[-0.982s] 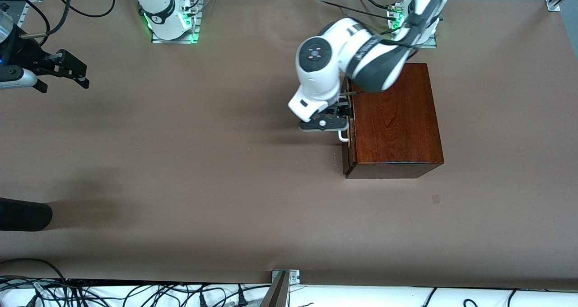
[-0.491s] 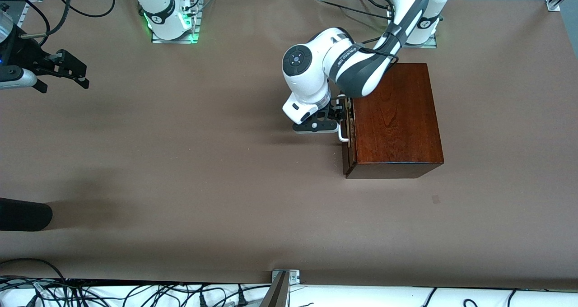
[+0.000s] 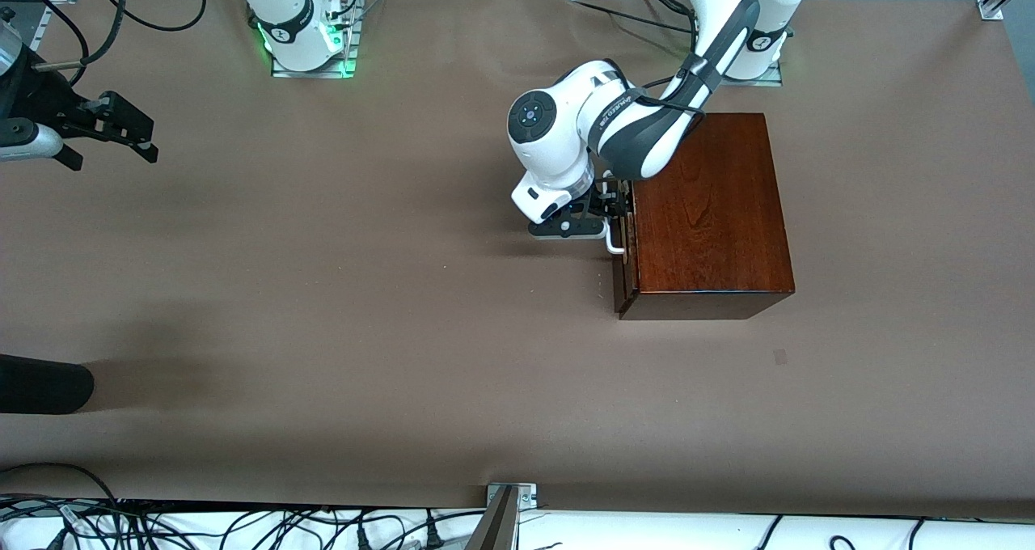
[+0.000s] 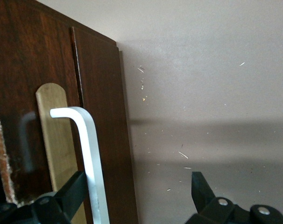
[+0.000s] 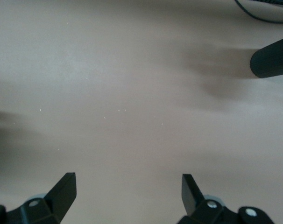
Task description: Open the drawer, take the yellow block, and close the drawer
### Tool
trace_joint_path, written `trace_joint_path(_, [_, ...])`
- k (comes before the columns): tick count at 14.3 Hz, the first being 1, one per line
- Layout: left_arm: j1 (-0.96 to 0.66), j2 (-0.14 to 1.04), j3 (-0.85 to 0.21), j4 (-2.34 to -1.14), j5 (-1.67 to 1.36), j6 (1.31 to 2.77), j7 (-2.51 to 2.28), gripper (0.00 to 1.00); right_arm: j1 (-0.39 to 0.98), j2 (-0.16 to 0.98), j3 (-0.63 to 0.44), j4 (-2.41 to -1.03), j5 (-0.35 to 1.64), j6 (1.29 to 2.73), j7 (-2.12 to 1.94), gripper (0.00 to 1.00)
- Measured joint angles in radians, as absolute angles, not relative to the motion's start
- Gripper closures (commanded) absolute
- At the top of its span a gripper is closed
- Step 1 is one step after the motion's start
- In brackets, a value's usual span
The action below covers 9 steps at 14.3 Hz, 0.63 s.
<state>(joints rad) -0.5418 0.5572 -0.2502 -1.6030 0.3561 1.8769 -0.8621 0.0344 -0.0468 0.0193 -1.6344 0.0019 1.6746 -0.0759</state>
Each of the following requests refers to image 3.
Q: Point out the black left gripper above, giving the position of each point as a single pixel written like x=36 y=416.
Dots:
x=600 y=203

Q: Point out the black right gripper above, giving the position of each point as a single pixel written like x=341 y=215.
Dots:
x=39 y=99

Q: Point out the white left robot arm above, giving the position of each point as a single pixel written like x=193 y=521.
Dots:
x=558 y=145

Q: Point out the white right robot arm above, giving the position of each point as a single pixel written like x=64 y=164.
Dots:
x=295 y=24

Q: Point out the dark brown wooden cabinet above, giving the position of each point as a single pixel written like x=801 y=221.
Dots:
x=711 y=218

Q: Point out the brown paper table cover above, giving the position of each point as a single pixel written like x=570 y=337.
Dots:
x=364 y=291

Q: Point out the black foam cylinder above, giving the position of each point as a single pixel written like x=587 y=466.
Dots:
x=40 y=384

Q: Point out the white sheet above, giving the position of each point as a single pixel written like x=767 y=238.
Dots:
x=647 y=534

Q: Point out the grey metal beam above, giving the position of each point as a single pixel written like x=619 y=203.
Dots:
x=495 y=530

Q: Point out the black power plug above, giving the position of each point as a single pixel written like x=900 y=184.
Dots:
x=361 y=539
x=433 y=537

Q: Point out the perforated metal rail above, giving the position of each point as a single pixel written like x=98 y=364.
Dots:
x=42 y=24

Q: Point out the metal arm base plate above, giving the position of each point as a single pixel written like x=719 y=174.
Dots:
x=760 y=82
x=283 y=71

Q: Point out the silver metal bracket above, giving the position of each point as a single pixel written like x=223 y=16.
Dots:
x=525 y=495

